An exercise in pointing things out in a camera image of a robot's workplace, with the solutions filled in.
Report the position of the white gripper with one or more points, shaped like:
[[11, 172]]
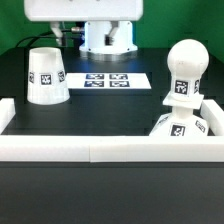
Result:
[[84, 10]]

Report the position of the white lamp shade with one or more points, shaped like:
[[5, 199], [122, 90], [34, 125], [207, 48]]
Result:
[[46, 77]]

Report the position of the white lamp bulb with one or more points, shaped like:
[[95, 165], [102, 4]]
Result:
[[187, 61]]

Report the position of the white lamp base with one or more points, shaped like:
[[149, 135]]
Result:
[[181, 122]]

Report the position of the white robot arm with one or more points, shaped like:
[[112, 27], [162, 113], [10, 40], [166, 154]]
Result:
[[94, 41]]

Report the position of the white marker sheet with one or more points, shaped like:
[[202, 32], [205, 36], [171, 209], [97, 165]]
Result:
[[107, 81]]

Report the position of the white left fence bar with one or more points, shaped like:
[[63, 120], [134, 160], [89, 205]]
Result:
[[7, 112]]

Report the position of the white fence bar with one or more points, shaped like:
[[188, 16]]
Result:
[[214, 115], [7, 112], [110, 149]]

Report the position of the white front fence bar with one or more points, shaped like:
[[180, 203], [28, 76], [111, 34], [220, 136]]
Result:
[[110, 149]]

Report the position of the white right fence bar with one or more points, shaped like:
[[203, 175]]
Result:
[[214, 115]]

